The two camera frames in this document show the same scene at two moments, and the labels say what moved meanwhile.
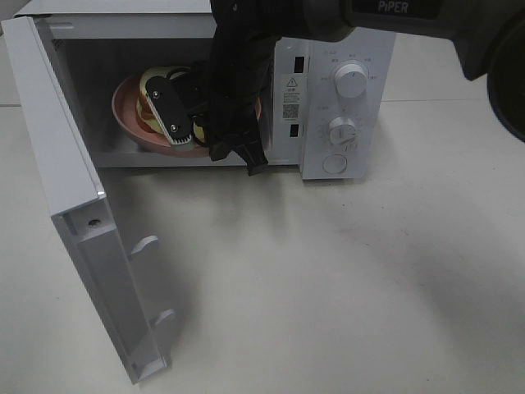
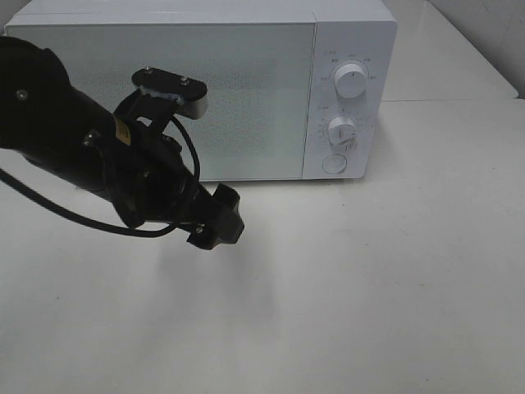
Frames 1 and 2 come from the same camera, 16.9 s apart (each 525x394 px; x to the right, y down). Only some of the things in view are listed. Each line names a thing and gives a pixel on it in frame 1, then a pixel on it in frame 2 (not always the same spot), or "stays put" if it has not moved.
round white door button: [335, 164] stays put
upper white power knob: [351, 80] stays put
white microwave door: [109, 270] → [258, 122]
